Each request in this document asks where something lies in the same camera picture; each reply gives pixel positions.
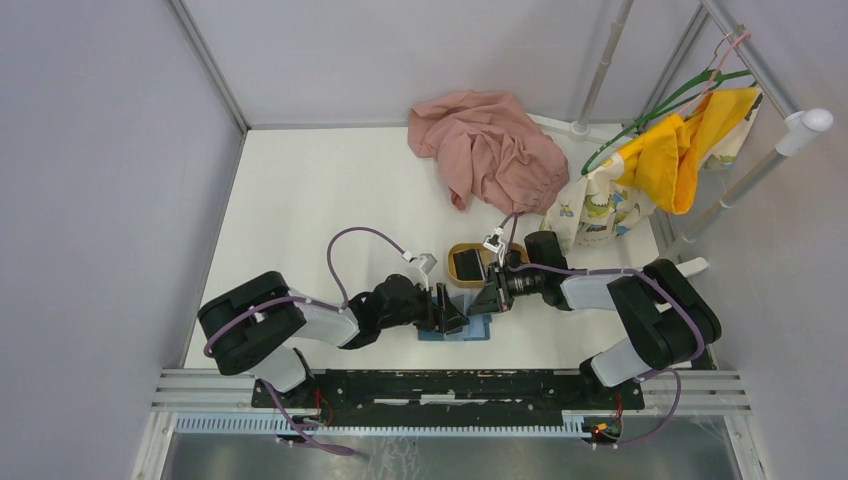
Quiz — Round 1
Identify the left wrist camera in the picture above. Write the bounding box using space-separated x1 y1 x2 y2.
403 251 438 275

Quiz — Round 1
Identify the yellow oval card tray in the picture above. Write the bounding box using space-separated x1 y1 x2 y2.
447 243 507 290

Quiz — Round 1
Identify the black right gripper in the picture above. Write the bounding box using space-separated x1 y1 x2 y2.
466 262 543 317

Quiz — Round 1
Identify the green clothes hanger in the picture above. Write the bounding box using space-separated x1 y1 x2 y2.
581 69 753 176

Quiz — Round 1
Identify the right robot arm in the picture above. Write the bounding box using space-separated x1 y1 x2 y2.
469 231 722 408

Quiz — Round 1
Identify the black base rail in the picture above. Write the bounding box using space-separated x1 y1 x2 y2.
279 369 645 427

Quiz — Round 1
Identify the blue card holder wallet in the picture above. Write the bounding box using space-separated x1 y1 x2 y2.
413 293 491 342

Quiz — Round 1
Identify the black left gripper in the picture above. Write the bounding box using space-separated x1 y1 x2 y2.
379 280 469 333

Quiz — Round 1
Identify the pink crumpled cloth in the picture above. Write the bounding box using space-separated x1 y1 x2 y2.
407 90 570 215

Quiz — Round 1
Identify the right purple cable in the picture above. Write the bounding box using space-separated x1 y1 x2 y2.
496 211 708 450

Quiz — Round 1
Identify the pink clothes hanger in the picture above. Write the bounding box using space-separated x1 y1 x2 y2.
676 30 751 115

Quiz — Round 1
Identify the white slotted cable duct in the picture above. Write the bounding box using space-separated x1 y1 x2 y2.
173 413 588 439

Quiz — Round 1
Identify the yellow garment on hanger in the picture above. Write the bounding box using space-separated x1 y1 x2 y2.
613 87 760 215

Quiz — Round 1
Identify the white clothes rack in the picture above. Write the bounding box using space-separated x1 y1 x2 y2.
541 1 834 259

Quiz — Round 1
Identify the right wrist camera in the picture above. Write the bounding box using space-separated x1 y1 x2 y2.
482 227 506 256

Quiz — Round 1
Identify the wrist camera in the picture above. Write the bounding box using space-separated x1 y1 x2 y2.
403 251 438 275
482 227 506 256

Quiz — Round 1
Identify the dinosaur print cloth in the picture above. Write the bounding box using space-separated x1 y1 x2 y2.
541 90 762 251

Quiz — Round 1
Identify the dark grey credit card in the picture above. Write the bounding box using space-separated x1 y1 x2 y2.
452 249 485 282

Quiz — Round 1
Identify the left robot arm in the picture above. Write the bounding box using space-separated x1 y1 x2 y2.
197 271 469 376

